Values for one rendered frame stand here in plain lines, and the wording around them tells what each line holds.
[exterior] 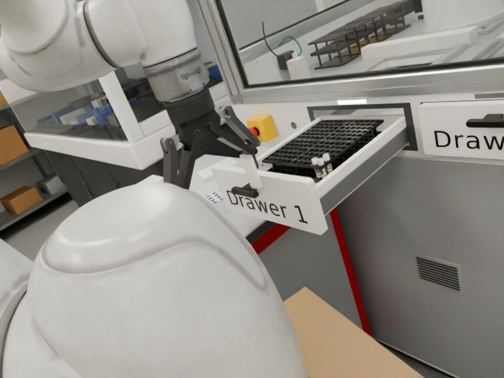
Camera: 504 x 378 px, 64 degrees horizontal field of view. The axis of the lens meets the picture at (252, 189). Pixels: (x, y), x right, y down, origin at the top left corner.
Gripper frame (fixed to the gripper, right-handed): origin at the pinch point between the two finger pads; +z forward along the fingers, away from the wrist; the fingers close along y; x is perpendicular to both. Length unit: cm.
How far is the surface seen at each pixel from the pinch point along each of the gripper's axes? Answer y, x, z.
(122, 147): 17, 90, 3
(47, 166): 46, 427, 58
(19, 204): -1, 377, 70
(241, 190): 5.2, 3.0, 1.2
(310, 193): 8.9, -11.4, 1.7
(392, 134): 37.4, -9.5, 4.4
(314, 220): 8.7, -10.5, 7.3
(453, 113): 40.7, -21.1, 1.3
